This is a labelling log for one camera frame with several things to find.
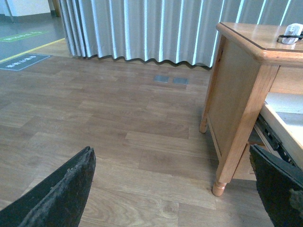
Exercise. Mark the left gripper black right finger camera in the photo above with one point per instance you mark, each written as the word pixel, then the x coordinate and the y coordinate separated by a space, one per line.
pixel 280 187

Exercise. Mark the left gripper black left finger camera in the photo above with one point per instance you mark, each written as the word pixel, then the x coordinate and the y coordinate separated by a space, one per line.
pixel 57 201

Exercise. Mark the wooden nightstand drawer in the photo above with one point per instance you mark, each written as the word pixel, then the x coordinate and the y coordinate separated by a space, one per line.
pixel 280 126

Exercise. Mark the white charger with black cable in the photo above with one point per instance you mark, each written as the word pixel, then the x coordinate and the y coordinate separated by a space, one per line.
pixel 292 34

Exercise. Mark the lower nightstand drawer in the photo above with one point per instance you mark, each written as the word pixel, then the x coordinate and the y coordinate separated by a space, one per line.
pixel 244 170

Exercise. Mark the wooden nightstand cabinet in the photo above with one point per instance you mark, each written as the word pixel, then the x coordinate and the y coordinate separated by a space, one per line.
pixel 250 63

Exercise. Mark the blue floor sign sticker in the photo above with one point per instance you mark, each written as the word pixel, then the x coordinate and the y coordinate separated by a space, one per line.
pixel 23 61

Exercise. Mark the right metal floor socket plate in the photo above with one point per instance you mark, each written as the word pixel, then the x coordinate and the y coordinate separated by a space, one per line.
pixel 183 81

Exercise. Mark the metal floor socket plate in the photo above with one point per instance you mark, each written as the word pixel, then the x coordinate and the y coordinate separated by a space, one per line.
pixel 159 78
pixel 183 81

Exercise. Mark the left metal floor socket plate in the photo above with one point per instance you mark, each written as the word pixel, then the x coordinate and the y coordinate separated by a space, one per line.
pixel 159 78

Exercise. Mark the green floor sign sticker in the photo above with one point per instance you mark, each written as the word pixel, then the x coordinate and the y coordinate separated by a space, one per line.
pixel 21 36

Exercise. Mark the grey pleated curtain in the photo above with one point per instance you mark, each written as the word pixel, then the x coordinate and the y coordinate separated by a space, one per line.
pixel 174 30

